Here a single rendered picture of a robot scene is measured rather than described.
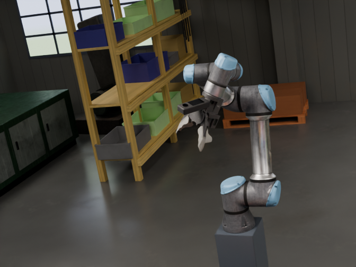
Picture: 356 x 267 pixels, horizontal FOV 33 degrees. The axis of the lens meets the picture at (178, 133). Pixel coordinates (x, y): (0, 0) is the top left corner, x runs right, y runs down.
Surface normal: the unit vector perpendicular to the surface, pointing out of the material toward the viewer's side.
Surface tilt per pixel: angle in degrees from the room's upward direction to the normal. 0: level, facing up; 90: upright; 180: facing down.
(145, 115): 90
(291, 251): 0
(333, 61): 90
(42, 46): 90
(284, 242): 0
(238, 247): 90
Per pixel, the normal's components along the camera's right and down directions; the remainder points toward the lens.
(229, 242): -0.36, 0.34
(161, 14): 0.92, -0.03
